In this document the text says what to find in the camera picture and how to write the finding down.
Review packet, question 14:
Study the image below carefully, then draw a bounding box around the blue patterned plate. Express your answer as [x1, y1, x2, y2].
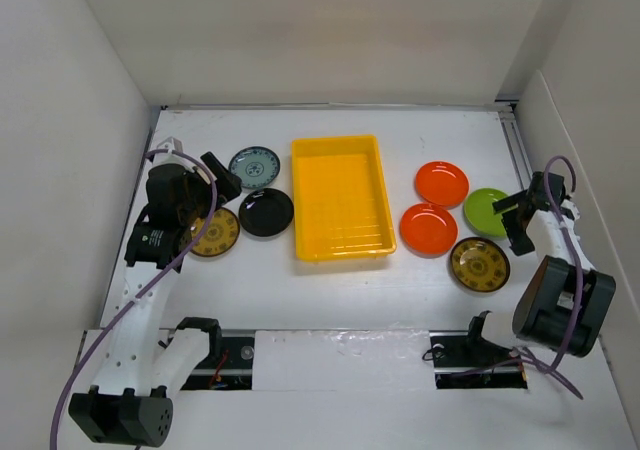
[228, 146, 281, 190]

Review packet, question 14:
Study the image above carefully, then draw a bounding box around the green plate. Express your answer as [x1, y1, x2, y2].
[463, 187, 507, 239]

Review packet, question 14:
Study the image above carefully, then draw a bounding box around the yellow patterned plate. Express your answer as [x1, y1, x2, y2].
[448, 237, 511, 293]
[191, 208, 240, 258]

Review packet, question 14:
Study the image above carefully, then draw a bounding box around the black plate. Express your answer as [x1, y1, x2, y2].
[238, 188, 294, 238]

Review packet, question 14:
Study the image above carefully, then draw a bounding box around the orange plate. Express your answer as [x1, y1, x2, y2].
[414, 161, 470, 208]
[400, 203, 458, 255]

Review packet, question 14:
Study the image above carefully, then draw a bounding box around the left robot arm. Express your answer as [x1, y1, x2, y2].
[50, 148, 241, 448]

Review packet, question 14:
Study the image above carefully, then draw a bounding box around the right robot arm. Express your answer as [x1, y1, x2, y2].
[462, 171, 616, 364]

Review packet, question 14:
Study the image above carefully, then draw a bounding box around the yellow plastic bin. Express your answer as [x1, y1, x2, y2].
[291, 135, 397, 263]

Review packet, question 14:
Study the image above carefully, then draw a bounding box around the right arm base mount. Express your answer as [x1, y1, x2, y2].
[422, 330, 528, 390]

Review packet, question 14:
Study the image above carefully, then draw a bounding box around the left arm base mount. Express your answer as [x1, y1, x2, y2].
[159, 329, 256, 391]

